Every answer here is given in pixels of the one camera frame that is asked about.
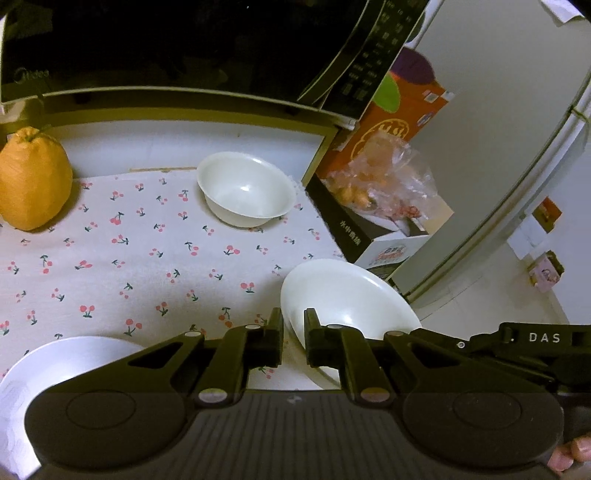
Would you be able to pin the person's right hand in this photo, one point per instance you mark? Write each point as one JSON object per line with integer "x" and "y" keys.
{"x": 572, "y": 454}

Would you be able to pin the black and white carton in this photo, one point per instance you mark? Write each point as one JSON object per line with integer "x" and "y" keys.
{"x": 346, "y": 230}

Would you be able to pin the orange citrus fruit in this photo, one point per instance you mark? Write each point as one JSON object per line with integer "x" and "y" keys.
{"x": 32, "y": 182}

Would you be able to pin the clear plastic bag of fruit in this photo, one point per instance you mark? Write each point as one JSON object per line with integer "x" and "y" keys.
{"x": 392, "y": 189}

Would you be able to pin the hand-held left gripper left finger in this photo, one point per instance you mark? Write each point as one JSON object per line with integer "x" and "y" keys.
{"x": 276, "y": 333}

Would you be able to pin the orange cardboard box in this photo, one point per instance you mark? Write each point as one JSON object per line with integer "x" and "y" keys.
{"x": 392, "y": 120}

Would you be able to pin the white refrigerator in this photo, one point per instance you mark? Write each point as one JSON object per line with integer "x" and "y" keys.
{"x": 498, "y": 115}

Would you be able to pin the white bowl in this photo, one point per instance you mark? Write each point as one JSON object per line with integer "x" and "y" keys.
{"x": 247, "y": 189}

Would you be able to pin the black microwave oven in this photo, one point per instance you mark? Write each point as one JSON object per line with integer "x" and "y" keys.
{"x": 184, "y": 41}

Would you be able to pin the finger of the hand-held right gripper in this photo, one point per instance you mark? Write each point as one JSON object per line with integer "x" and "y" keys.
{"x": 508, "y": 353}

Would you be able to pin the cherry print tablecloth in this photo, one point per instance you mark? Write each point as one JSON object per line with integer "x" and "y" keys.
{"x": 138, "y": 267}

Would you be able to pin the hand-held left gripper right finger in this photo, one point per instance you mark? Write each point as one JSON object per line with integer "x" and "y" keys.
{"x": 310, "y": 333}

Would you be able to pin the cream bowl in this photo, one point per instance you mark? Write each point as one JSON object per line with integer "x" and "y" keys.
{"x": 351, "y": 295}

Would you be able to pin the orange card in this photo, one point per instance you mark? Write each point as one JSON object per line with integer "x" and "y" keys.
{"x": 547, "y": 214}

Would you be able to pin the plain white plate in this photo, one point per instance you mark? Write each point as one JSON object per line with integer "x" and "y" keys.
{"x": 55, "y": 364}

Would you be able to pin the white paper note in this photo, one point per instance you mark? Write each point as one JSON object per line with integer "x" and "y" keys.
{"x": 526, "y": 240}

